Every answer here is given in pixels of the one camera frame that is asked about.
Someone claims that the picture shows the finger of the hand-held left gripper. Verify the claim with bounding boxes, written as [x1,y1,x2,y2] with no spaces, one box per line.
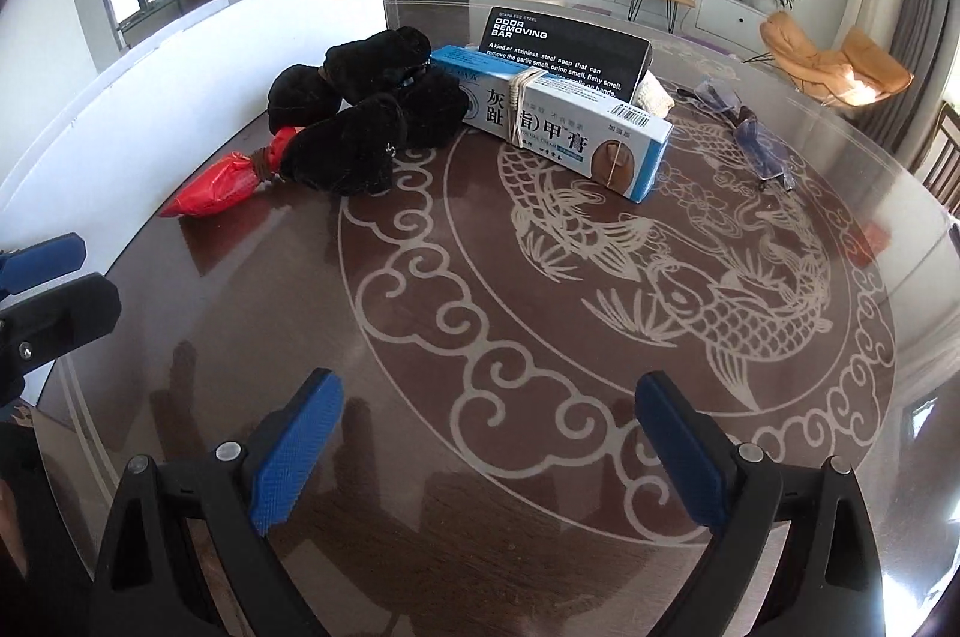
[0,273,123,379]
[0,233,86,299]

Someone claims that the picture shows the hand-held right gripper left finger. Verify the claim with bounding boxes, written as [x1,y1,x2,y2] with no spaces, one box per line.
[90,368,346,637]

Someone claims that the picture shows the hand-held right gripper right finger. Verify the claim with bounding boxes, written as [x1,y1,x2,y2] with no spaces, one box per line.
[634,370,886,637]

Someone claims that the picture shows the red plastic bag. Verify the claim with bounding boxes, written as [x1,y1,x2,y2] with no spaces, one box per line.
[159,127,301,220]

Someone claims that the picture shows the blue and white ointment box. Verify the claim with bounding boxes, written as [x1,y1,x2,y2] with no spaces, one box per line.
[430,44,674,205]

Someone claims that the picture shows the round patterned glass desktop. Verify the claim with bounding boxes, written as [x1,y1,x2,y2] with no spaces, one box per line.
[30,0,960,637]

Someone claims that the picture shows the white board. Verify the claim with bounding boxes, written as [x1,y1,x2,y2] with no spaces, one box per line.
[0,0,391,227]

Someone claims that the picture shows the clear safety glasses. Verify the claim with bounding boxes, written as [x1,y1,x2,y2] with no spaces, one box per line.
[679,80,745,117]
[731,112,800,192]

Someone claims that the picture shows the dark wooden chair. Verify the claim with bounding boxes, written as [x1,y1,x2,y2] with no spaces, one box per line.
[919,100,960,219]

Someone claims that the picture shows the orange lounge chair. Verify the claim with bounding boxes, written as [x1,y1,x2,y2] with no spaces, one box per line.
[759,10,915,110]

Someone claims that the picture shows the black printed box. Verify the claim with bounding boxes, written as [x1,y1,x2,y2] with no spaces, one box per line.
[478,5,653,107]

